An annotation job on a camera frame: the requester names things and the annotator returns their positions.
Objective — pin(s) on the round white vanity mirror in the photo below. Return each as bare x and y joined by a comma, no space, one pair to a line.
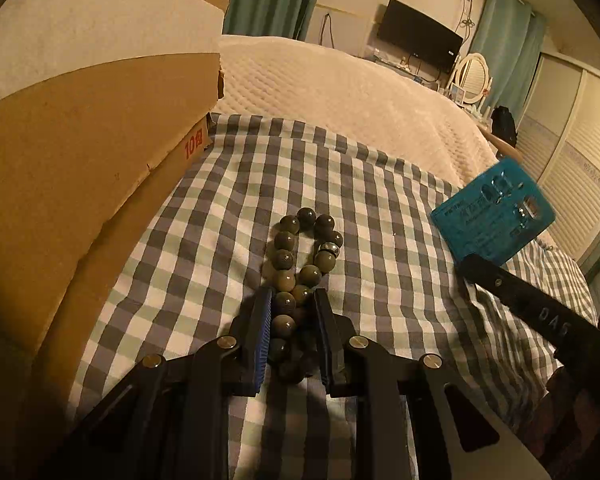
472,77

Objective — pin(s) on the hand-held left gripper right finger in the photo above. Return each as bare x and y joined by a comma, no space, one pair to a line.
322,345

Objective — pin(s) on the white louvred wardrobe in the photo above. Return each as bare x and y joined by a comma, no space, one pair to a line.
570,135

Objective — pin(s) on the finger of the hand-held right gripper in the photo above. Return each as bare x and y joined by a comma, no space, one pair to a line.
520,295

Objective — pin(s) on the black wall television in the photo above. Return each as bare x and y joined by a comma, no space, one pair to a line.
417,35

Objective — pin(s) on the checkered cloth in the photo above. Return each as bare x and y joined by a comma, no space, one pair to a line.
390,285

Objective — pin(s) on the white dressing table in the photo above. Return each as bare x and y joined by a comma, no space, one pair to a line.
472,110

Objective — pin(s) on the white quilted blanket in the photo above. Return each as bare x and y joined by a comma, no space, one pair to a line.
340,95

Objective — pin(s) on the brown cardboard box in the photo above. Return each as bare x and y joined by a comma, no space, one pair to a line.
80,160

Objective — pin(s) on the black backpack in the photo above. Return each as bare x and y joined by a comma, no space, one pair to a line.
504,122

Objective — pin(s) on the blue blister card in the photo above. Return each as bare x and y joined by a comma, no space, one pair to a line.
490,215

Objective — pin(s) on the narrow green curtain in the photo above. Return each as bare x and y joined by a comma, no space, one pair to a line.
510,40

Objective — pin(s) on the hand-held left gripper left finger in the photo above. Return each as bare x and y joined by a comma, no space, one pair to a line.
263,340

